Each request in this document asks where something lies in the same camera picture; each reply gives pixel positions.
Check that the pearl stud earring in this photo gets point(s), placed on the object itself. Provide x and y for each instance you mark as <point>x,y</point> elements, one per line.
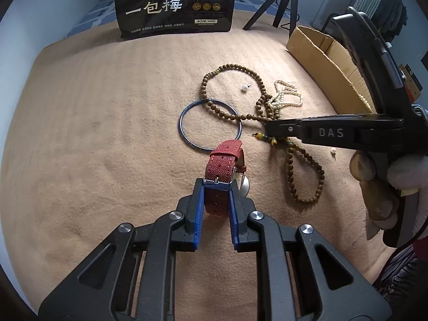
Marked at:
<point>333,151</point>
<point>245,88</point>

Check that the person's right hand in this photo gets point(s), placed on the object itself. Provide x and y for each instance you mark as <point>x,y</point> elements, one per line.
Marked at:
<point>378,190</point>

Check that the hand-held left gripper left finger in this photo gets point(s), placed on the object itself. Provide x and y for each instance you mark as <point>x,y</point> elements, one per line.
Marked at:
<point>198,214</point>

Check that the dark striped cloth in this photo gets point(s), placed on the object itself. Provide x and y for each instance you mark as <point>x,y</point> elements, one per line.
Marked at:
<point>401,274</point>

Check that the black snack bag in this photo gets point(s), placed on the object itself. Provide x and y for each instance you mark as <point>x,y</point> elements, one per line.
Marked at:
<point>174,3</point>

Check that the dark hanging clothes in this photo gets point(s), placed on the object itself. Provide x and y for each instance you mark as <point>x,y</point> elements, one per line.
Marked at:
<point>396,10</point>

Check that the cardboard box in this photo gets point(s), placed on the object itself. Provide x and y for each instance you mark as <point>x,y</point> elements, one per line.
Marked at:
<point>321,57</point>

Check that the blue bangle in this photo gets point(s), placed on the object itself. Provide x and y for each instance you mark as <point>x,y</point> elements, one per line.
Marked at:
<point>180,120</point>

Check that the wooden board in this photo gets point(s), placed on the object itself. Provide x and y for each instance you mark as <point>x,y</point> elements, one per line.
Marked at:
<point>410,83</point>

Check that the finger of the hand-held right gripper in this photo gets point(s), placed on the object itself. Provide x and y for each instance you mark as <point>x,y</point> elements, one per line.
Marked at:
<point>334,130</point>
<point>378,63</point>

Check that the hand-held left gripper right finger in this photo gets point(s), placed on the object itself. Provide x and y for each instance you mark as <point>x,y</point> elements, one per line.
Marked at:
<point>235,219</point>

